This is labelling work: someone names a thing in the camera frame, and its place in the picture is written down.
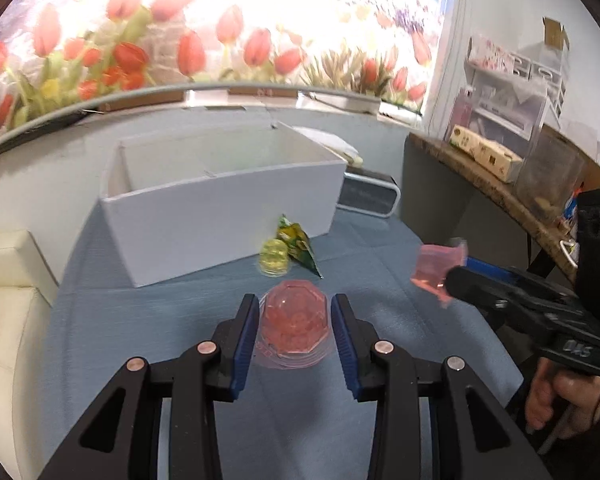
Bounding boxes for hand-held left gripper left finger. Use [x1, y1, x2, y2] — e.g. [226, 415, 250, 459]
[37, 294, 261, 480]

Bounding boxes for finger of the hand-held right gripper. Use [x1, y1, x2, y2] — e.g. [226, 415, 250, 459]
[445, 266, 588, 346]
[467, 257, 581, 311]

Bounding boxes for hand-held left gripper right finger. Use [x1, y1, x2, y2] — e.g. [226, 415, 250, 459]
[331, 294, 553, 480]

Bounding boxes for small pink jelly cup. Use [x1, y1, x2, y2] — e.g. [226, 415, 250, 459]
[411, 237, 468, 308]

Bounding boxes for large pink jelly cup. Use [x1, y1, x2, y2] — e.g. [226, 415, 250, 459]
[254, 280, 331, 371]

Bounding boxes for white cardboard box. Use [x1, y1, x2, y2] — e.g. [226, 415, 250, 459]
[99, 120, 348, 289]

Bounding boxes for person's right hand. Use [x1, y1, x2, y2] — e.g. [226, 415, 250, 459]
[525, 360, 600, 436]

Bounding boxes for brown wooden table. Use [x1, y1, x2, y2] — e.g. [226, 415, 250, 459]
[402, 132, 586, 361]

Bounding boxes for yellow jelly cup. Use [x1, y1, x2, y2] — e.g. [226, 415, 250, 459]
[257, 239, 292, 278]

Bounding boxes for blue cloth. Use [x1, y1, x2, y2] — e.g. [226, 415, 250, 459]
[15, 200, 531, 480]

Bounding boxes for clear plastic container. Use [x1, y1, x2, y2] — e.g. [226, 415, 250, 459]
[517, 122, 588, 223]

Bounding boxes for green yellow snack packet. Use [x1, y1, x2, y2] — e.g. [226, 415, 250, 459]
[276, 214, 325, 278]

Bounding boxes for cream printed carton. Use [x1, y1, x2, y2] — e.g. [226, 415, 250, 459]
[447, 125, 523, 183]

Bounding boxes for black white-rimmed speaker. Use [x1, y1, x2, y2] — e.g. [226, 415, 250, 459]
[337, 170, 401, 218]

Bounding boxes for clear plastic storage drawers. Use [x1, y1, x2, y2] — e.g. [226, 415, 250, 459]
[462, 52, 568, 146]

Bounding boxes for pink floral box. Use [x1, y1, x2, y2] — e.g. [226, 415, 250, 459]
[467, 35, 516, 73]

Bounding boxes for small cardboard box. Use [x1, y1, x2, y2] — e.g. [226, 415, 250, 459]
[542, 16, 570, 51]

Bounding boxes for white leather sofa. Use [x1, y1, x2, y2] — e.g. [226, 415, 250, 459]
[0, 230, 61, 480]

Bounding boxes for grey wall ledge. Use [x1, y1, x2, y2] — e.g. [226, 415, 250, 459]
[0, 85, 426, 161]

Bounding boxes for tulip wall poster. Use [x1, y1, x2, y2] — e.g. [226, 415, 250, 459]
[0, 0, 453, 148]

